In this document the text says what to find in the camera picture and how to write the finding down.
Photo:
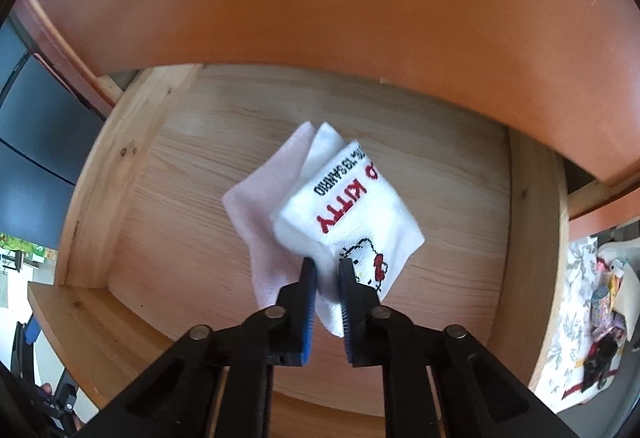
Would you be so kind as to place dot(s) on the white cartoon sock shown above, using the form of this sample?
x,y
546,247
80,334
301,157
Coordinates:
x,y
350,203

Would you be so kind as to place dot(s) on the white plastic bag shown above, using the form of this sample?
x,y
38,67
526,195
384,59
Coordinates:
x,y
620,253

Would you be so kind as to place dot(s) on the pale pink sock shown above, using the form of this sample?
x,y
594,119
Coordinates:
x,y
260,218

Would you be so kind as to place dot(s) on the colourful toy clutter pile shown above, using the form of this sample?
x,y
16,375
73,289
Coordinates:
x,y
602,303

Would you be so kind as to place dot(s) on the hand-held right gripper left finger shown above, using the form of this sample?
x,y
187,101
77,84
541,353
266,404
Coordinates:
x,y
305,318

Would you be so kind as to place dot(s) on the black red toy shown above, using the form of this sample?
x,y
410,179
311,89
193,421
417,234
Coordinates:
x,y
602,358

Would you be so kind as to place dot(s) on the grey floral white quilt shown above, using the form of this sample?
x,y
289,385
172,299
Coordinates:
x,y
565,318

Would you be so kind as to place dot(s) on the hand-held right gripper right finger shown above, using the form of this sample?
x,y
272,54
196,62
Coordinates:
x,y
350,318

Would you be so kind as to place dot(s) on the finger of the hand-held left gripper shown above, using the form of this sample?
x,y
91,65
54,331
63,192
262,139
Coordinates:
x,y
65,393
32,334

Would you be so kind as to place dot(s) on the wooden nightstand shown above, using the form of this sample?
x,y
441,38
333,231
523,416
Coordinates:
x,y
55,52

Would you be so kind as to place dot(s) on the dark blue wardrobe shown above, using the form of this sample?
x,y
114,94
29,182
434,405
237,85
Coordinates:
x,y
40,142

